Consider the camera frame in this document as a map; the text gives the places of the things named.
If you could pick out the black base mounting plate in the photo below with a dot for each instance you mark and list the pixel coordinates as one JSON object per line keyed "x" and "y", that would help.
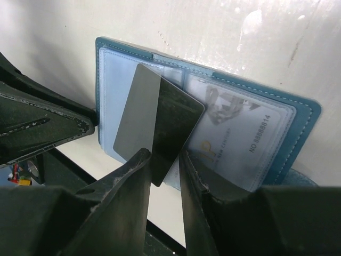
{"x": 53, "y": 168}

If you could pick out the blue card holder wallet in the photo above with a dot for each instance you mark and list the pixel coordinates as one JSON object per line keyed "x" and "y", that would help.
{"x": 116, "y": 64}

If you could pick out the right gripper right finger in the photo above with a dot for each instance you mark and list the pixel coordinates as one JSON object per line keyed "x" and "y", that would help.
{"x": 221, "y": 218}

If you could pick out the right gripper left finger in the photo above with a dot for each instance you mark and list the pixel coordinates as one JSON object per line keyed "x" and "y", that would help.
{"x": 107, "y": 217}

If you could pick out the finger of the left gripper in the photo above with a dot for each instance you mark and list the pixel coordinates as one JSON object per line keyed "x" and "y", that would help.
{"x": 35, "y": 119}

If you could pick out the white credit card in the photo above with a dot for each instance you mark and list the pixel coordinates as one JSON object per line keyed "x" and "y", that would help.
{"x": 239, "y": 133}

